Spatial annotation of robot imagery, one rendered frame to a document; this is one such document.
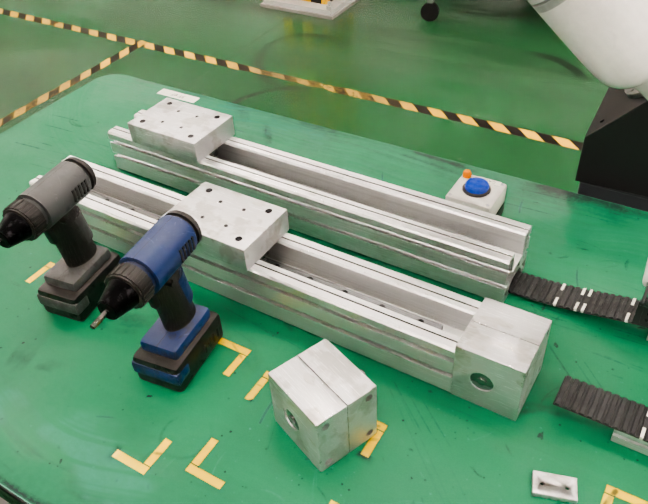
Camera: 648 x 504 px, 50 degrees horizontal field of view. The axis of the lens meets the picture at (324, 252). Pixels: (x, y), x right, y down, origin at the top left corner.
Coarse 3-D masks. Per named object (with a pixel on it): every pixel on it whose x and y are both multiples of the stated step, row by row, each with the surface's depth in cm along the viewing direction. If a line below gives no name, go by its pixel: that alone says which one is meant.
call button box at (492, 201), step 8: (472, 176) 120; (456, 184) 118; (464, 184) 118; (496, 184) 118; (504, 184) 118; (448, 192) 117; (456, 192) 117; (464, 192) 116; (488, 192) 116; (496, 192) 116; (504, 192) 118; (448, 200) 116; (456, 200) 115; (464, 200) 115; (472, 200) 115; (480, 200) 115; (488, 200) 114; (496, 200) 115; (504, 200) 119; (480, 208) 114; (488, 208) 113; (496, 208) 116
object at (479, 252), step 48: (240, 144) 127; (240, 192) 122; (288, 192) 115; (336, 192) 120; (384, 192) 114; (336, 240) 116; (384, 240) 110; (432, 240) 104; (480, 240) 109; (528, 240) 106; (480, 288) 105
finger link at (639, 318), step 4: (640, 300) 92; (644, 300) 88; (644, 304) 88; (640, 308) 92; (644, 308) 91; (636, 312) 93; (640, 312) 92; (644, 312) 91; (636, 316) 93; (640, 316) 93; (644, 316) 91; (636, 320) 93; (640, 320) 92; (644, 320) 92; (640, 324) 93; (644, 324) 92
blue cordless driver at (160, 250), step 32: (160, 224) 88; (192, 224) 90; (128, 256) 83; (160, 256) 84; (128, 288) 81; (160, 288) 85; (96, 320) 79; (160, 320) 96; (192, 320) 96; (160, 352) 93; (192, 352) 94; (160, 384) 95
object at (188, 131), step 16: (144, 112) 130; (160, 112) 130; (176, 112) 129; (192, 112) 129; (208, 112) 129; (144, 128) 125; (160, 128) 125; (176, 128) 125; (192, 128) 124; (208, 128) 124; (224, 128) 126; (144, 144) 128; (160, 144) 126; (176, 144) 123; (192, 144) 121; (208, 144) 124; (192, 160) 123
